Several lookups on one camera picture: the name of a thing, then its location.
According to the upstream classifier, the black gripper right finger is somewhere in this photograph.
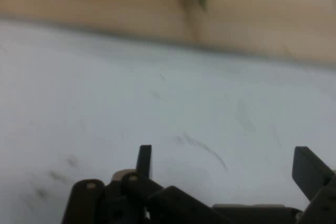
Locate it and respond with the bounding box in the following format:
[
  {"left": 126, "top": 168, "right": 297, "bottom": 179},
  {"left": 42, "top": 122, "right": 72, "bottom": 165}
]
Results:
[{"left": 291, "top": 146, "right": 336, "bottom": 224}]

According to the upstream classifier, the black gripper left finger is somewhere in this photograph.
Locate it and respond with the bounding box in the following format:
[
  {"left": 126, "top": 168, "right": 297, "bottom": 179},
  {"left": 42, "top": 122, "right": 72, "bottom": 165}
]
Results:
[{"left": 61, "top": 144, "right": 218, "bottom": 224}]

